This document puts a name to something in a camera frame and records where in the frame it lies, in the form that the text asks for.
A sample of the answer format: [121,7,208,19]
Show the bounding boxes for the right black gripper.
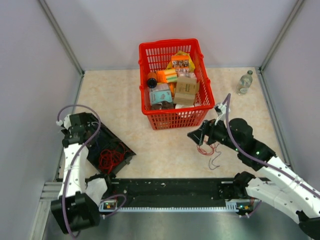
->
[187,114,242,152]

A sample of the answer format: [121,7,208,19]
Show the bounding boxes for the red blue wire bundle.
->
[196,141,223,171]

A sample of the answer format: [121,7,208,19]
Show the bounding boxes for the black divided tray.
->
[86,115,136,177]

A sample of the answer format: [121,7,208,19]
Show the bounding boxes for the red plastic basket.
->
[138,38,215,130]

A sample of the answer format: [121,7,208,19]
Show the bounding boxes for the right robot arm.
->
[187,118,320,240]

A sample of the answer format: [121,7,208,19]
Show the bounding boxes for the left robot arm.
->
[50,112,114,235]

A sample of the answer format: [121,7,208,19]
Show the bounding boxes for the white plastic bag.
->
[174,103,201,119]

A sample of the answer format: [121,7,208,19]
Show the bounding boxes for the brown wrapped package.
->
[151,100,174,111]

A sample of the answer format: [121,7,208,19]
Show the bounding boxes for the brown cardboard box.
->
[173,76,200,106]

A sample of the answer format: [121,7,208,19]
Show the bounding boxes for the teal tissue box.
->
[149,83,173,105]

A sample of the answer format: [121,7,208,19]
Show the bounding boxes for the pink white packet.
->
[175,68,197,79]

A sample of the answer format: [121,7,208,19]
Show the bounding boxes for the striped sponge pack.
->
[156,69,178,83]

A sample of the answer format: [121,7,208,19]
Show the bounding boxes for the yellow bag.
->
[166,51,196,72]

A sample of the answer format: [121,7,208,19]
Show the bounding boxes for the orange black bottle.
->
[146,72,158,89]

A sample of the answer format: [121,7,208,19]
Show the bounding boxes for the clear glass bottle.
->
[236,70,253,95]

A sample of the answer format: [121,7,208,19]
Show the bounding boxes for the orange snack box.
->
[171,55,190,69]

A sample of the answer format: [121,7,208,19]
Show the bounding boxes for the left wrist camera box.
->
[56,114,72,130]

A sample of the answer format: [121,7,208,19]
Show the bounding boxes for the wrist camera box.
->
[214,102,230,126]
[56,114,72,130]

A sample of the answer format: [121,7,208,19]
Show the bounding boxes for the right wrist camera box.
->
[214,102,230,126]

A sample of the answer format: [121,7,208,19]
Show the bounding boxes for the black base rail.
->
[103,178,250,208]

